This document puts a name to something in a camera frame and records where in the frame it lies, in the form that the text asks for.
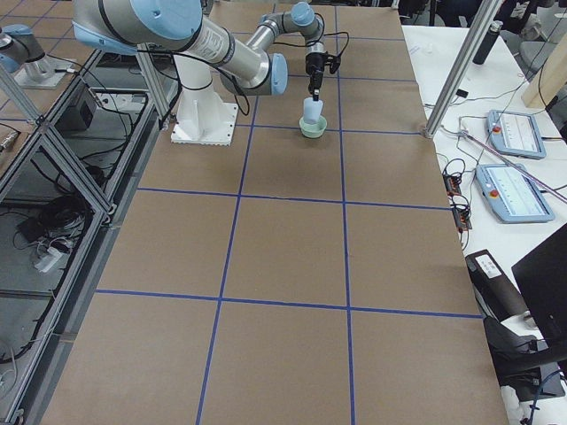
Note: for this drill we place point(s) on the lower blue teach pendant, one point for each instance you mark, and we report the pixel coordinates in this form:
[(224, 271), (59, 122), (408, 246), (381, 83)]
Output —
[(511, 196)]

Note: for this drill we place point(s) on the white power strip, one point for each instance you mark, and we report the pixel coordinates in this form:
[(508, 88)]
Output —
[(48, 260)]

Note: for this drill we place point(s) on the orange circuit board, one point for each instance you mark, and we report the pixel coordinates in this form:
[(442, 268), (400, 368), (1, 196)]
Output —
[(453, 184)]

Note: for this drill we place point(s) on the light blue plastic cup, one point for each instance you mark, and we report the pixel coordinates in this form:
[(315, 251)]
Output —
[(312, 110)]

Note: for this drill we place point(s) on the black water bottle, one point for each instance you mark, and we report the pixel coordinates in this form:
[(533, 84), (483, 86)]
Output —
[(488, 42)]

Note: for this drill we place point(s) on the small black square pad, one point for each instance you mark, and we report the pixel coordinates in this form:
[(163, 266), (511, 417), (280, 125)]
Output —
[(461, 93)]

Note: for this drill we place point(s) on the blue teach pendant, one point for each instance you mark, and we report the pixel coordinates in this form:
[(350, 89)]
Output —
[(516, 134), (511, 196)]

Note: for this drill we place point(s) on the green plastic bowl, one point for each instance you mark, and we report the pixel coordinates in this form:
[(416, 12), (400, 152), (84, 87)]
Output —
[(313, 130)]

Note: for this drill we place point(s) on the upper blue teach pendant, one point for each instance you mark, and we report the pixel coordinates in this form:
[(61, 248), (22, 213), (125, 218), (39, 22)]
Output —
[(516, 134)]

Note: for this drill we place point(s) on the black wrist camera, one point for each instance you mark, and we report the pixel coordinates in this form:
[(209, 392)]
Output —
[(333, 62)]

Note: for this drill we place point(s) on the aluminium frame post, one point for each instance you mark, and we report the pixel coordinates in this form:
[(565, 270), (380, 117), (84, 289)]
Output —
[(470, 46)]

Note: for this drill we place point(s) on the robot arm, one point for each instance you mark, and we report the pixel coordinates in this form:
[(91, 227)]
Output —
[(18, 47), (182, 28)]

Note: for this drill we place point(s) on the black monitor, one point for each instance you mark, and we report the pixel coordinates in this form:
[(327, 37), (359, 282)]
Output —
[(541, 278)]

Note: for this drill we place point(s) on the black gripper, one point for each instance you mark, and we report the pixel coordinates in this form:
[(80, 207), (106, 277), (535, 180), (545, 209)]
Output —
[(314, 63)]

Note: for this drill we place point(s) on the metal rod stand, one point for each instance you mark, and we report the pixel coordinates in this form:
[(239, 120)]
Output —
[(554, 192)]

